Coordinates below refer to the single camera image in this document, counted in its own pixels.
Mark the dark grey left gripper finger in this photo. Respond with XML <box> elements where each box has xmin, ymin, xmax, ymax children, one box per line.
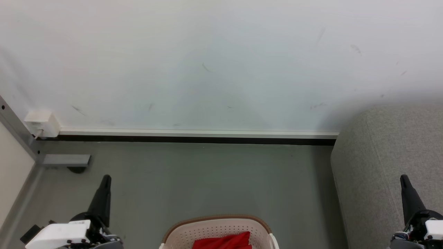
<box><xmin>88</xmin><ymin>175</ymin><xmax>112</xmax><ymax>228</ymax></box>

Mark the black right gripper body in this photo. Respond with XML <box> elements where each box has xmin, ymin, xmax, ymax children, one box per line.
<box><xmin>390</xmin><ymin>209</ymin><xmax>443</xmax><ymax>249</ymax></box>

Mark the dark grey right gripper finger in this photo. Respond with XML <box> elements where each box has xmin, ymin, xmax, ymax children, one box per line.
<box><xmin>400</xmin><ymin>175</ymin><xmax>427</xmax><ymax>226</ymax></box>

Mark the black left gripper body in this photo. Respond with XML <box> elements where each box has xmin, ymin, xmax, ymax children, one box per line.
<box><xmin>69</xmin><ymin>210</ymin><xmax>124</xmax><ymax>249</ymax></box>

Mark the red cloth garment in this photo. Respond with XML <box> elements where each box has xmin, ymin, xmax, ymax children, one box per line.
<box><xmin>192</xmin><ymin>231</ymin><xmax>252</xmax><ymax>249</ymax></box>

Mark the grey fabric sofa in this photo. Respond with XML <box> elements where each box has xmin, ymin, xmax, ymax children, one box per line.
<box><xmin>330</xmin><ymin>104</ymin><xmax>443</xmax><ymax>249</ymax></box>

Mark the beige panel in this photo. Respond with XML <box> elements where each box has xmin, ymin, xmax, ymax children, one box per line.
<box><xmin>0</xmin><ymin>121</ymin><xmax>36</xmax><ymax>227</ymax></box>

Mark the white and black baseboard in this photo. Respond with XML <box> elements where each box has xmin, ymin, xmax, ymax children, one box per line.
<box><xmin>36</xmin><ymin>128</ymin><xmax>340</xmax><ymax>146</ymax></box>

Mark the cream laundry basket brown rim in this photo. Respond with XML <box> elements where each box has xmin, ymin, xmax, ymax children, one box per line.
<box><xmin>159</xmin><ymin>215</ymin><xmax>280</xmax><ymax>249</ymax></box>

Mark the grey metal frame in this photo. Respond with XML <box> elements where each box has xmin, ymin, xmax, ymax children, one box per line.
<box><xmin>0</xmin><ymin>95</ymin><xmax>91</xmax><ymax>249</ymax></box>

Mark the white wall outlet box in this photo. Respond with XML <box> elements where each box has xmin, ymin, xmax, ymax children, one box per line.
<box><xmin>24</xmin><ymin>111</ymin><xmax>61</xmax><ymax>139</ymax></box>

